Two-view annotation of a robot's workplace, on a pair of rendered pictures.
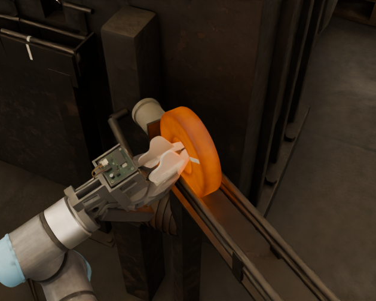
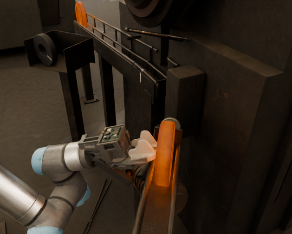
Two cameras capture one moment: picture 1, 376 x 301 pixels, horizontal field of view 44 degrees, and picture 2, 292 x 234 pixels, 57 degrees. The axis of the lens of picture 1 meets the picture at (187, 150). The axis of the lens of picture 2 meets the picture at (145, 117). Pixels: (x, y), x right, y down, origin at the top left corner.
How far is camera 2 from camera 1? 33 cm
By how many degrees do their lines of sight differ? 33
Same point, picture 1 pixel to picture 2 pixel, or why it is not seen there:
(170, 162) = (144, 149)
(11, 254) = (42, 153)
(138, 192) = (119, 158)
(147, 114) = not seen: hidden behind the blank
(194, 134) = (162, 136)
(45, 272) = (54, 175)
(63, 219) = (72, 149)
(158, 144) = (146, 136)
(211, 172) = (160, 166)
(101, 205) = (96, 154)
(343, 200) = not seen: outside the picture
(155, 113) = not seen: hidden behind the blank
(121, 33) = (174, 74)
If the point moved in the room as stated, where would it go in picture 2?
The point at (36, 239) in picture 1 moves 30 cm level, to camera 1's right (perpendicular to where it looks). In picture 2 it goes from (55, 152) to (146, 217)
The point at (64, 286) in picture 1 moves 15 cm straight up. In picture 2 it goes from (60, 191) to (48, 147)
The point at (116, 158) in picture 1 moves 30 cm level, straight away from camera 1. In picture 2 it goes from (114, 130) to (164, 80)
